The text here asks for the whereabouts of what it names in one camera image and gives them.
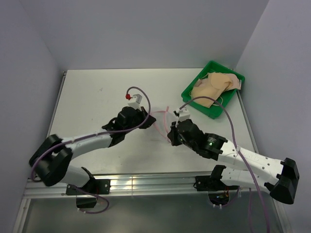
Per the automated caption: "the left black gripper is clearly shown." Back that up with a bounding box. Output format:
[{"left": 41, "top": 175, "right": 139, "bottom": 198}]
[{"left": 123, "top": 106, "right": 156, "bottom": 134}]

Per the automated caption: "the beige bra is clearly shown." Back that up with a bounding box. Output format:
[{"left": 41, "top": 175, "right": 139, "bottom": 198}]
[{"left": 190, "top": 72, "right": 232, "bottom": 108}]

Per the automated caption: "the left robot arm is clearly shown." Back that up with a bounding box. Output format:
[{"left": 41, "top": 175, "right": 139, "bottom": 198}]
[{"left": 29, "top": 106, "right": 156, "bottom": 194}]

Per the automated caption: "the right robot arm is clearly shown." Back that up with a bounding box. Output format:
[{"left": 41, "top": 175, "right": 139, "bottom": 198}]
[{"left": 168, "top": 119, "right": 300, "bottom": 204}]

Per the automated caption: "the pink bra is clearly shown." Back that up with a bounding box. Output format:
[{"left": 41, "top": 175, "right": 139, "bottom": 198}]
[{"left": 194, "top": 72, "right": 242, "bottom": 92}]

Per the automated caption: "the green plastic tray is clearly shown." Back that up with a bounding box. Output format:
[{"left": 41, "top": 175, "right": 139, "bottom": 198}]
[{"left": 181, "top": 61, "right": 245, "bottom": 119}]

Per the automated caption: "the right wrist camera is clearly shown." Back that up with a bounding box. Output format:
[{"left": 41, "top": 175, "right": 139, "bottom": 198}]
[{"left": 173, "top": 107, "right": 190, "bottom": 122}]

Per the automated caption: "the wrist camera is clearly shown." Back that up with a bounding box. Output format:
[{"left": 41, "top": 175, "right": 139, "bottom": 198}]
[
  {"left": 173, "top": 107, "right": 190, "bottom": 122},
  {"left": 125, "top": 94, "right": 142, "bottom": 109}
]

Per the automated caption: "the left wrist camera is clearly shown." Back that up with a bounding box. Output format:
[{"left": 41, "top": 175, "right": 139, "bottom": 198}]
[{"left": 125, "top": 94, "right": 142, "bottom": 109}]

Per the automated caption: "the aluminium mounting rail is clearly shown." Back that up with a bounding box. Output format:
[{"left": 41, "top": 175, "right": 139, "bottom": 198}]
[{"left": 23, "top": 172, "right": 258, "bottom": 199}]

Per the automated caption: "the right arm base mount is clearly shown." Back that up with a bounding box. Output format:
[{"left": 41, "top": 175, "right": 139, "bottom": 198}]
[{"left": 193, "top": 175, "right": 240, "bottom": 209}]

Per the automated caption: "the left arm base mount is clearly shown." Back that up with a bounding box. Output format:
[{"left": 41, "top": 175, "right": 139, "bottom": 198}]
[{"left": 65, "top": 179, "right": 110, "bottom": 212}]

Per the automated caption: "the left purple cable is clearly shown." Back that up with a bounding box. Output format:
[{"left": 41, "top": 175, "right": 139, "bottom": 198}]
[{"left": 31, "top": 86, "right": 152, "bottom": 182}]

